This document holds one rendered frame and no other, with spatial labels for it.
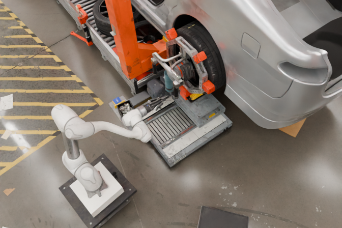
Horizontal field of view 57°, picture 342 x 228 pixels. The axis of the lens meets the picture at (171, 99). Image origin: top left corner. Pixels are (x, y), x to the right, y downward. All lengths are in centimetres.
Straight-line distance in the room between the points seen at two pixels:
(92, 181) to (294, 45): 179
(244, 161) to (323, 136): 91
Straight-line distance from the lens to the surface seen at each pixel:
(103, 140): 356
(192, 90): 300
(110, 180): 289
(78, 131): 220
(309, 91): 228
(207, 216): 279
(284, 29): 212
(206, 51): 267
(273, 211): 326
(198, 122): 340
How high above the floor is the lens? 302
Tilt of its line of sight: 54 degrees down
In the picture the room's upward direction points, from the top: 4 degrees counter-clockwise
